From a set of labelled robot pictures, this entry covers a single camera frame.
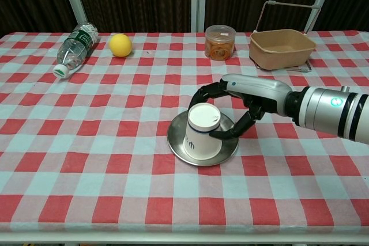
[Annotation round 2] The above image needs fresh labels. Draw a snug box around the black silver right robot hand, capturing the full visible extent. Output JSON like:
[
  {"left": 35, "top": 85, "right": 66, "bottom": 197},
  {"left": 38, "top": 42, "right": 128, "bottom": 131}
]
[{"left": 189, "top": 74, "right": 292, "bottom": 140}]

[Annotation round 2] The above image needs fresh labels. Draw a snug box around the white paper cup blue stripe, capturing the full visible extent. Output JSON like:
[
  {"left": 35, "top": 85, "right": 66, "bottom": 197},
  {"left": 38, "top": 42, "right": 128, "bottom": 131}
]
[{"left": 183, "top": 103, "right": 223, "bottom": 161}]

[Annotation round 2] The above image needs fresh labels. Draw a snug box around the stainless steel plate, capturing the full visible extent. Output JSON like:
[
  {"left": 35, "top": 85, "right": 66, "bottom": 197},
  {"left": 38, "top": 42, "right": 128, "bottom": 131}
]
[{"left": 167, "top": 110, "right": 240, "bottom": 167}]

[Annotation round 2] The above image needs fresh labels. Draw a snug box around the brown paper rectangular bowl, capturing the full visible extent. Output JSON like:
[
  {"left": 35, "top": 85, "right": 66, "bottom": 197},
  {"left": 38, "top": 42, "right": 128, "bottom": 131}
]
[{"left": 249, "top": 29, "right": 317, "bottom": 70}]

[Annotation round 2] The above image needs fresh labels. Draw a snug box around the clear jar with orange contents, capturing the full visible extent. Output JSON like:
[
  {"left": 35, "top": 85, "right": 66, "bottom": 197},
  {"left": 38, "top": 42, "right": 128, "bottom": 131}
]
[{"left": 204, "top": 24, "right": 236, "bottom": 62}]

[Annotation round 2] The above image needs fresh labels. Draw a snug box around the yellow ball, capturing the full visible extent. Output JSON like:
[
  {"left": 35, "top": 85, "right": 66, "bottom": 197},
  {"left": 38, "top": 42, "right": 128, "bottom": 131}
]
[{"left": 108, "top": 33, "right": 133, "bottom": 58}]

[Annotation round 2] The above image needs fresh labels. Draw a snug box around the red blue checkered tablecloth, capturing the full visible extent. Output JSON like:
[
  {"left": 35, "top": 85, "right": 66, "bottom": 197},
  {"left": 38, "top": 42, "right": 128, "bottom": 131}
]
[{"left": 0, "top": 30, "right": 369, "bottom": 234}]

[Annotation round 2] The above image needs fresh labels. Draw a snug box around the clear plastic water bottle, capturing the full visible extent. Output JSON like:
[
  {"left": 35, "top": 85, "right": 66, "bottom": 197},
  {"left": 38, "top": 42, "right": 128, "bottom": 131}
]
[{"left": 52, "top": 21, "right": 100, "bottom": 80}]

